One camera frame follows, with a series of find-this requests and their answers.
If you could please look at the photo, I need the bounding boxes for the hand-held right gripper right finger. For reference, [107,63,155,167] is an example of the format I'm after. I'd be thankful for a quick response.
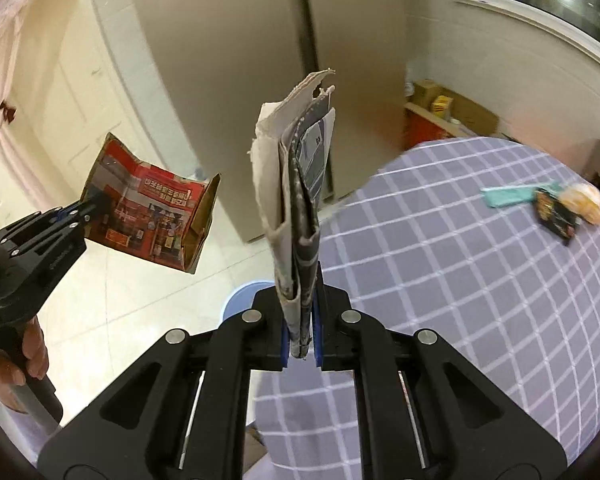
[310,264,567,480]

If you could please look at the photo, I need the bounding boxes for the newspaper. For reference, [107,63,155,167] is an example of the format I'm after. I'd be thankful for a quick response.
[250,69,338,361]

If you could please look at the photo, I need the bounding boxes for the blue trash bin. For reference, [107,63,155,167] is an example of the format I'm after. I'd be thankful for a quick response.
[221,280,274,334]

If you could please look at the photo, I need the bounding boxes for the person's left hand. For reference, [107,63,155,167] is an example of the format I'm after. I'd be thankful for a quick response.
[0,317,50,413]

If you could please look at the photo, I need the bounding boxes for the red printed cardboard box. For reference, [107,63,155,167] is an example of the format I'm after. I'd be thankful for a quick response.
[81,132,222,275]

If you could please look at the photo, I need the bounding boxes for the pink curtain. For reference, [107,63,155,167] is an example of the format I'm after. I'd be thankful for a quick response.
[0,0,74,126]

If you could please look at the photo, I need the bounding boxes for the beige refrigerator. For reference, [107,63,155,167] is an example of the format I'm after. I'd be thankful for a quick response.
[85,0,411,247]

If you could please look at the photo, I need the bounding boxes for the brown cardboard box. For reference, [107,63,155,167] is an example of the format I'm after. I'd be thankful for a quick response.
[411,80,501,136]

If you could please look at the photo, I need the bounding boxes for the yellow plastic bag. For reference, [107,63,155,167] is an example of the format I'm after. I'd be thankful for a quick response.
[555,182,600,227]

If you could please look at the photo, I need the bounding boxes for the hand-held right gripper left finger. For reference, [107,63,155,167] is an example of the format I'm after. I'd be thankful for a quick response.
[37,284,290,480]

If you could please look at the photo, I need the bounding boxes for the cream door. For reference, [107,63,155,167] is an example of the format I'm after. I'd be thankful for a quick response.
[10,0,216,241]

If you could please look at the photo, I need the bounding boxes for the teal wrapper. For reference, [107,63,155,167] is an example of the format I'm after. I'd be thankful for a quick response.
[482,186,536,210]

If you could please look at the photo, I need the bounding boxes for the dark snack packet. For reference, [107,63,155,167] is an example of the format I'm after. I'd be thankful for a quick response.
[534,187,581,247]

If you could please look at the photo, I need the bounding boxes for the red crate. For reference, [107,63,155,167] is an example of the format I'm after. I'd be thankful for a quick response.
[404,102,477,152]

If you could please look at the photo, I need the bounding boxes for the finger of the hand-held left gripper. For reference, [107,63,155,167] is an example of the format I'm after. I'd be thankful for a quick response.
[0,206,65,243]
[10,199,104,257]

